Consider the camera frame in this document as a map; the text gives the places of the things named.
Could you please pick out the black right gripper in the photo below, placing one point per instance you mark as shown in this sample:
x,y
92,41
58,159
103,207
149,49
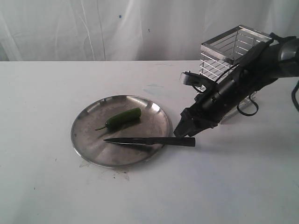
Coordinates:
x,y
207,112

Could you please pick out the black kitchen knife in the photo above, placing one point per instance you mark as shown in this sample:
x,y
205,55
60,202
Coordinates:
x,y
149,141

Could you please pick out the green chili pepper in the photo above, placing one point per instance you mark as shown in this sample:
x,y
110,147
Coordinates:
x,y
121,118

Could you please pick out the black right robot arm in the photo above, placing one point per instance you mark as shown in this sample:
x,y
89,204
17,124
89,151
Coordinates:
x,y
262,65

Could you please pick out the white backdrop curtain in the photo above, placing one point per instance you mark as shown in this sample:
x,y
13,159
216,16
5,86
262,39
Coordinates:
x,y
125,30

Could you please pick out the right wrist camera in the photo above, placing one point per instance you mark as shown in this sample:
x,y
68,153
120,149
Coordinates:
x,y
197,81

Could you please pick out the chrome wire utensil holder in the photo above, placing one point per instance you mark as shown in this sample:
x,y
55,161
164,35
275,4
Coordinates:
x,y
221,52

